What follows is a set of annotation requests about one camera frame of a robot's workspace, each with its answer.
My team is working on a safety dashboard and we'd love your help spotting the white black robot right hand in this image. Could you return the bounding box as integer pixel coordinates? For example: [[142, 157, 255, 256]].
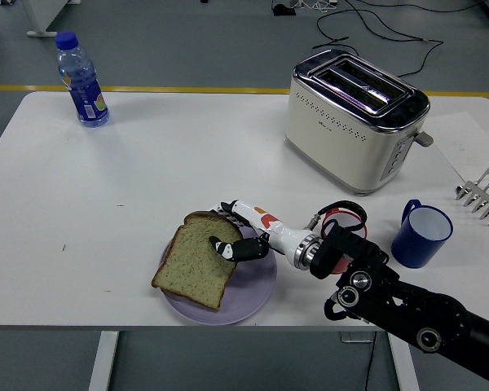
[[207, 199, 315, 270]]

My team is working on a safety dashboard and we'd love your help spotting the brown-crusted bread slice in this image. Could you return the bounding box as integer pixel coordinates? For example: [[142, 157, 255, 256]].
[[151, 210, 245, 312]]

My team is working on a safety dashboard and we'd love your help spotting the cream and chrome toaster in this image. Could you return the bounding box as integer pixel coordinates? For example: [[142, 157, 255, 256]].
[[284, 48, 435, 197]]

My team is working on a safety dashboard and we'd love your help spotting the purple round plate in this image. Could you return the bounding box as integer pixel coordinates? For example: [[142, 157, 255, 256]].
[[158, 226, 278, 326]]

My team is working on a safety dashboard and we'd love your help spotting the red mug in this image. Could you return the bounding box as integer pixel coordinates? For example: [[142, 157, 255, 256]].
[[320, 206, 370, 275]]

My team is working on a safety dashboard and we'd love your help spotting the blue mug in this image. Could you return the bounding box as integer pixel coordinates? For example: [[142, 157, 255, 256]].
[[390, 199, 454, 270]]

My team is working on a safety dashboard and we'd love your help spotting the white table leg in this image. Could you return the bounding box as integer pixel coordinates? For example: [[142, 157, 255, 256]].
[[386, 330, 421, 391], [88, 330, 121, 391]]

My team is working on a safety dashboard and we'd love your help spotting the metal toast rack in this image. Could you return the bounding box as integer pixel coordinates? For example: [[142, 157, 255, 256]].
[[455, 166, 489, 227]]

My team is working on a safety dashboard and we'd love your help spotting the black floor socket box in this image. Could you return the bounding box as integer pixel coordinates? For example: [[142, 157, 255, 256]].
[[271, 0, 297, 17]]

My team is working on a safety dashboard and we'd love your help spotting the blue-capped water bottle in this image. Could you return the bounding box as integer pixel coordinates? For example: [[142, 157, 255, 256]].
[[55, 31, 111, 129]]

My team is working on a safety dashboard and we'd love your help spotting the white background desk leg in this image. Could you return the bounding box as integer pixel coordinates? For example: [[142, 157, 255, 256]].
[[26, 0, 82, 38]]

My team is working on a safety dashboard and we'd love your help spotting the grey under-table bracket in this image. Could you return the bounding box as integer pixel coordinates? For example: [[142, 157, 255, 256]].
[[340, 330, 377, 343]]

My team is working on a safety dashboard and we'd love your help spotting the thin black under-table cable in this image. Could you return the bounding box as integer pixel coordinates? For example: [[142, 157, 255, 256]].
[[363, 332, 377, 391]]

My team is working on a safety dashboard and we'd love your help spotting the black floor cable with plug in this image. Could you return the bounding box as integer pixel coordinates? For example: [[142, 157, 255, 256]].
[[312, 11, 360, 55]]

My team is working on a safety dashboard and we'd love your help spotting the white wire frame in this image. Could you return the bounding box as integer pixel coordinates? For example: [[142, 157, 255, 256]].
[[291, 0, 339, 13]]

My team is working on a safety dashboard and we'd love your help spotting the long black floor cable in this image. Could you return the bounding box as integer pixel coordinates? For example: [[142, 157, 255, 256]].
[[344, 0, 444, 78]]

